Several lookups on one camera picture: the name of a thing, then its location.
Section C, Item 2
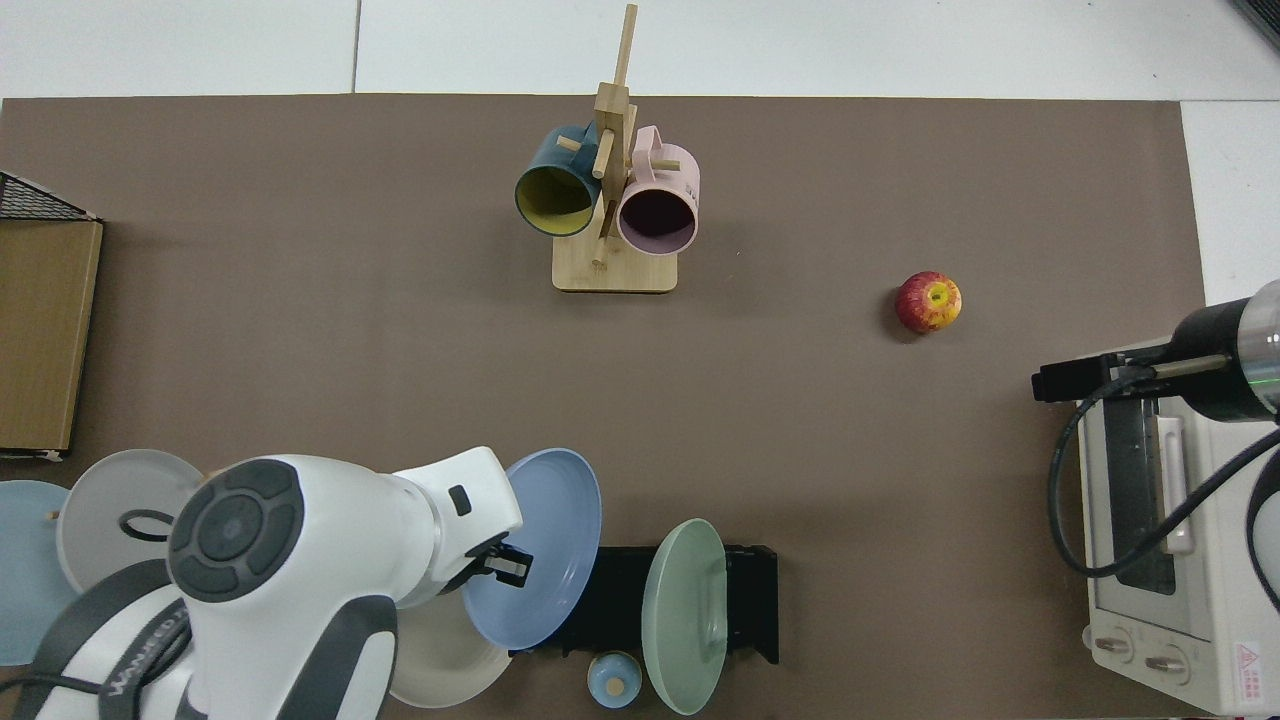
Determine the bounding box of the red yellow apple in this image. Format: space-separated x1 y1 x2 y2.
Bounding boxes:
895 271 963 335

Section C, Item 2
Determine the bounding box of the beige plate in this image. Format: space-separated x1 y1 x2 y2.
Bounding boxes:
385 590 516 709

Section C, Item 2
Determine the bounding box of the green plate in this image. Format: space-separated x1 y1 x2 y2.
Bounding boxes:
641 518 729 716

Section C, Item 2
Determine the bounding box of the black dish rack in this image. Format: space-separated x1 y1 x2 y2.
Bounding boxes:
510 545 780 666

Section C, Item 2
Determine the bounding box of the grey plate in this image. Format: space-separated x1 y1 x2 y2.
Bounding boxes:
55 449 206 596

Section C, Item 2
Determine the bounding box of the light blue plate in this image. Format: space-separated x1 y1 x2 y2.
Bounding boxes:
0 480 81 666

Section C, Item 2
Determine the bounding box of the small blue round thing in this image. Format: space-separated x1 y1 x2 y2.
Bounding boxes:
587 651 643 709

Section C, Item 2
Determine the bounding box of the pale toaster oven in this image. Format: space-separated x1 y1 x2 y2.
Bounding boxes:
1077 340 1280 717

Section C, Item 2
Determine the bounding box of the wooden cup stand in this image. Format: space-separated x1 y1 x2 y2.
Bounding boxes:
552 3 679 295

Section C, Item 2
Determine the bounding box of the brown table cloth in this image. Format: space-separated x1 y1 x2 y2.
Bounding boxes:
0 95 1211 720

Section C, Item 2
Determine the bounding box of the dark blue cup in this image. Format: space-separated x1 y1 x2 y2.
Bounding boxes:
514 124 601 238

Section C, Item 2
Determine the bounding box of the pink cup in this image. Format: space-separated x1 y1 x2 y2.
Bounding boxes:
616 125 701 255

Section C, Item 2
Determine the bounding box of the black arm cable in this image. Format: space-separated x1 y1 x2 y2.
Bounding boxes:
1048 365 1280 581

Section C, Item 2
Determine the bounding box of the wire basket with wooden floor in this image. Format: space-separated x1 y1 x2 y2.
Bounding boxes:
0 170 104 463

